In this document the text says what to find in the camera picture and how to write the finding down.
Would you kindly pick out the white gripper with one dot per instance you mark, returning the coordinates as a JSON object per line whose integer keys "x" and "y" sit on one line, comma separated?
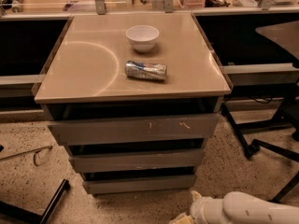
{"x": 198, "y": 209}

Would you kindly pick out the black office chair base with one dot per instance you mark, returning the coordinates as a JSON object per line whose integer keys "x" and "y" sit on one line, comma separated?
{"x": 277, "y": 165}

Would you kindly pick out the white bowl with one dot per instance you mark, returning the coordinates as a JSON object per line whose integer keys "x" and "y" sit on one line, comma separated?
{"x": 142, "y": 38}

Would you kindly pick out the thin metal rod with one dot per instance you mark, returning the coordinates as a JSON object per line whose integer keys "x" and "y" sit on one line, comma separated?
{"x": 32, "y": 151}

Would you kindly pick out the crushed silver blue can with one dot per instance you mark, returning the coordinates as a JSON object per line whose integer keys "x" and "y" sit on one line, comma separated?
{"x": 148, "y": 71}

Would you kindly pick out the black stand leg left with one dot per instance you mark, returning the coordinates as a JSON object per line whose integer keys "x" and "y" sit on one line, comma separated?
{"x": 16, "y": 214}

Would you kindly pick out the grey drawer cabinet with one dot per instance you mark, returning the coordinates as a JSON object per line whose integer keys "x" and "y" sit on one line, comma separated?
{"x": 86, "y": 78}

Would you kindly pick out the grey middle drawer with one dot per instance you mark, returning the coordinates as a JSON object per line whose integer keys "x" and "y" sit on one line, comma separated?
{"x": 136, "y": 160}

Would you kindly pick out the grey drawer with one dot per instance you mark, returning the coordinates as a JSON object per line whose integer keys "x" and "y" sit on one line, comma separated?
{"x": 136, "y": 160}
{"x": 139, "y": 180}
{"x": 129, "y": 130}

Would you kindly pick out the grey top drawer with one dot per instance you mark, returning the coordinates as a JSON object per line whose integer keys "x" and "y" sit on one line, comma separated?
{"x": 129, "y": 130}

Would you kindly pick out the grey bottom drawer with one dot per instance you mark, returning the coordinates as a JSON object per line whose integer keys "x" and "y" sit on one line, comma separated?
{"x": 139, "y": 180}

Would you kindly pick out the black desk frame leg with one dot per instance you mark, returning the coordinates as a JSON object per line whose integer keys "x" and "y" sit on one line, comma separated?
{"x": 240, "y": 129}

